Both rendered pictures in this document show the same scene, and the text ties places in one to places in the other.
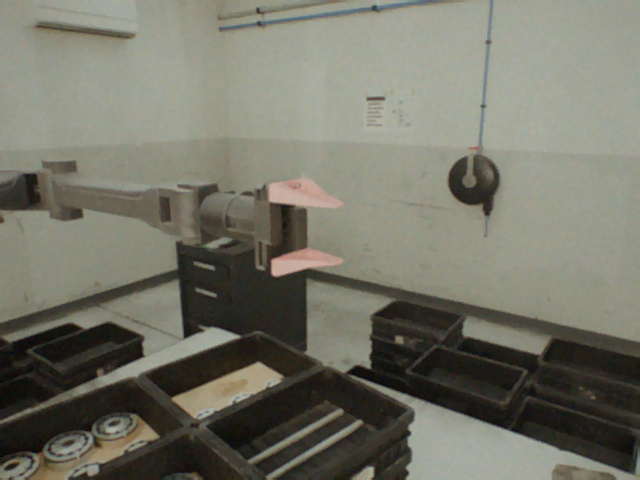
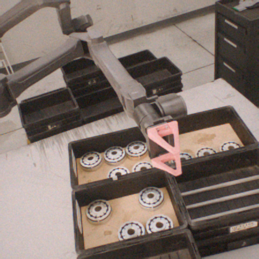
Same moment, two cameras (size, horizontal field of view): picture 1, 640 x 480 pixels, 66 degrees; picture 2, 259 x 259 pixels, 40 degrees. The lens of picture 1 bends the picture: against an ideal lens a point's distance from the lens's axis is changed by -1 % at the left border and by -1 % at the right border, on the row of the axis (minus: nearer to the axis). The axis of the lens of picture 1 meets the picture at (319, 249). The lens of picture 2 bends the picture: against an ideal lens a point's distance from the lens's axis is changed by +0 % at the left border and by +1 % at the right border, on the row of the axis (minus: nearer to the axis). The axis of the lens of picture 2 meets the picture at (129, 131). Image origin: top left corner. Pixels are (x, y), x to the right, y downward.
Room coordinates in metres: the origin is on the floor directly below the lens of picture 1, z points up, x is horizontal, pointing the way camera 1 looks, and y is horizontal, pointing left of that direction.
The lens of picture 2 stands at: (0.08, -0.29, 2.00)
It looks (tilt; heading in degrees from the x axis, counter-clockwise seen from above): 40 degrees down; 40
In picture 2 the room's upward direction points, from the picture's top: 11 degrees counter-clockwise
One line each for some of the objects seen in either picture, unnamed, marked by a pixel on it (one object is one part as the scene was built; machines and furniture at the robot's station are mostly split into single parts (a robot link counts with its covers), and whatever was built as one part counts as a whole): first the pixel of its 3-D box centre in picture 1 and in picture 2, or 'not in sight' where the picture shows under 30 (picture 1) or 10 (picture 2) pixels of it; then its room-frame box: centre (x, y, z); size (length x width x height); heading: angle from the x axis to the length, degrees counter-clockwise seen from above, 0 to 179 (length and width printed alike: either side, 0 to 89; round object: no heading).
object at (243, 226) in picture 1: (262, 221); (156, 132); (0.60, 0.07, 1.45); 0.07 x 0.07 x 0.10; 53
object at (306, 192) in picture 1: (307, 213); (168, 144); (0.56, 0.01, 1.47); 0.09 x 0.07 x 0.07; 53
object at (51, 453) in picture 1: (68, 445); (114, 154); (0.96, 0.57, 0.86); 0.10 x 0.10 x 0.01
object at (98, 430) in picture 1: (114, 425); (136, 148); (1.04, 0.49, 0.86); 0.10 x 0.10 x 0.01
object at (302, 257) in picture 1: (307, 244); (169, 156); (0.56, 0.01, 1.44); 0.09 x 0.07 x 0.07; 53
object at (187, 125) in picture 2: (233, 390); (202, 143); (1.19, 0.23, 0.87); 0.40 x 0.30 x 0.11; 134
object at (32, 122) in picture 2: not in sight; (55, 129); (1.37, 1.50, 0.37); 0.40 x 0.30 x 0.45; 144
